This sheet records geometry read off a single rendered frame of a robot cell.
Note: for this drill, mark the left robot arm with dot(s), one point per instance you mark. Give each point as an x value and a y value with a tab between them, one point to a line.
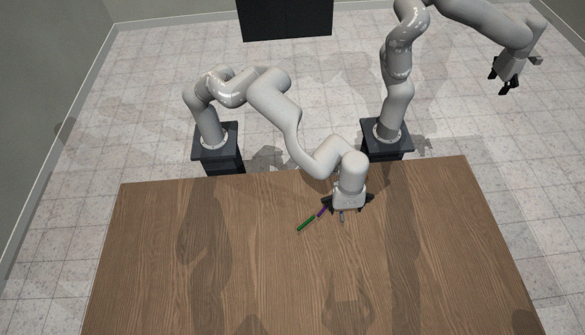
517	32

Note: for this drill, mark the green rod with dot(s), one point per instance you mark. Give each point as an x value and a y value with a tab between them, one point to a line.
305	223

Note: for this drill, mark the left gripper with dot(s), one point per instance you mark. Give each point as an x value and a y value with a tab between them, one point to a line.
508	68

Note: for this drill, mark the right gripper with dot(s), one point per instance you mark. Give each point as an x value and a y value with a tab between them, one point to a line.
338	200

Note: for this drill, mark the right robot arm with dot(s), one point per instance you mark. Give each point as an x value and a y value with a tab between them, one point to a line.
265	86

